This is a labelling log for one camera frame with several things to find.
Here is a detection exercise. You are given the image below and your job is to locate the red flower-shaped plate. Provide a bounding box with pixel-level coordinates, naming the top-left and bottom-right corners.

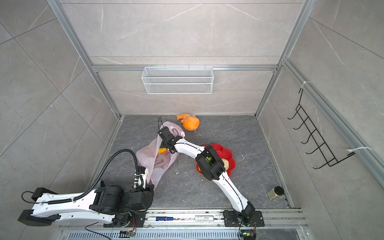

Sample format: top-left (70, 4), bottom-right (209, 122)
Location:
top-left (211, 144), bottom-right (236, 177)

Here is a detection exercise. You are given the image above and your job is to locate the black wire hook rack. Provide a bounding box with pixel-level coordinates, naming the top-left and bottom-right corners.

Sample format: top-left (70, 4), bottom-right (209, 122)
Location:
top-left (287, 89), bottom-right (355, 170)

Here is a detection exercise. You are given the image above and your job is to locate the white tube on rail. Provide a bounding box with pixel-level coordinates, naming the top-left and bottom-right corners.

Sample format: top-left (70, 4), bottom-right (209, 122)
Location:
top-left (195, 215), bottom-right (215, 222)

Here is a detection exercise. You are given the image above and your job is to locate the pink plastic bag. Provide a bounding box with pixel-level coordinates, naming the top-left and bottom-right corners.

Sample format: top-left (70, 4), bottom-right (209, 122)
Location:
top-left (136, 135), bottom-right (179, 189)

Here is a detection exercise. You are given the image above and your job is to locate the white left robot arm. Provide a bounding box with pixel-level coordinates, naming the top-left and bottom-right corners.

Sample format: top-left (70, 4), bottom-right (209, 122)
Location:
top-left (18, 167), bottom-right (154, 228)

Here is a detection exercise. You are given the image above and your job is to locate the yellow fake banana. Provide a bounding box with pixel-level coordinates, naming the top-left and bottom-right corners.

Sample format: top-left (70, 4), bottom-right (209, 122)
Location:
top-left (158, 148), bottom-right (168, 154)

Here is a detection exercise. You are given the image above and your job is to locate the blue marker pen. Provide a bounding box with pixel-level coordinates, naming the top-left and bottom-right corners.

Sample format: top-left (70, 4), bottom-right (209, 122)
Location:
top-left (155, 217), bottom-right (174, 222)

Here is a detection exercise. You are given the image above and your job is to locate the orange toy fruit with loop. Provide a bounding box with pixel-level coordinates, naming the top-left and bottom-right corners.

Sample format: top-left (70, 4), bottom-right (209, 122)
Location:
top-left (177, 113), bottom-right (200, 132)

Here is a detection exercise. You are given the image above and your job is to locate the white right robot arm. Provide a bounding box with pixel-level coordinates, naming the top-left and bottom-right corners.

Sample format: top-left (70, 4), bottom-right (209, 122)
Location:
top-left (158, 127), bottom-right (265, 228)

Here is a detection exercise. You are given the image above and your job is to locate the black corrugated cable hose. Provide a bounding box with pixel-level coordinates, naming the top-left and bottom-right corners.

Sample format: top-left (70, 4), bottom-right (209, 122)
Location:
top-left (47, 149), bottom-right (141, 205)

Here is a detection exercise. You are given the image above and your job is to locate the white wire mesh basket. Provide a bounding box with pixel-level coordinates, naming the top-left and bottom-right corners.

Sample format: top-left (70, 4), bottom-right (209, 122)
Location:
top-left (142, 67), bottom-right (214, 95)

